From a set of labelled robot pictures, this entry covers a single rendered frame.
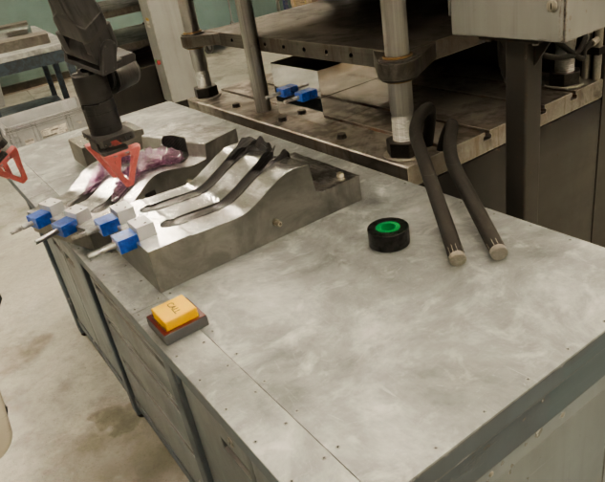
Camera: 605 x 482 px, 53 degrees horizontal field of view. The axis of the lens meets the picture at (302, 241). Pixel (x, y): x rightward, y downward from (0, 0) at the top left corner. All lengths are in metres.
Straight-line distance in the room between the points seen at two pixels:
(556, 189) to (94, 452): 1.69
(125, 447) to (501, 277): 1.40
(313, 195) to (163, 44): 4.29
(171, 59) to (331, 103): 3.66
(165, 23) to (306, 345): 4.70
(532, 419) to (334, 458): 0.32
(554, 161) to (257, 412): 1.44
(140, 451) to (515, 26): 1.59
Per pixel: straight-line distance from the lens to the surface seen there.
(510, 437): 0.95
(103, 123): 1.13
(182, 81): 5.58
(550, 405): 1.00
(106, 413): 2.27
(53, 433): 2.30
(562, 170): 2.13
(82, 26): 1.05
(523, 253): 1.15
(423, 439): 0.81
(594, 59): 2.16
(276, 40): 2.10
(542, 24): 1.43
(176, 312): 1.05
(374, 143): 1.76
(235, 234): 1.22
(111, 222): 1.30
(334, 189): 1.34
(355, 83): 2.02
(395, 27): 1.54
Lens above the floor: 1.39
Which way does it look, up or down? 28 degrees down
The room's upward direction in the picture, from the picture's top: 10 degrees counter-clockwise
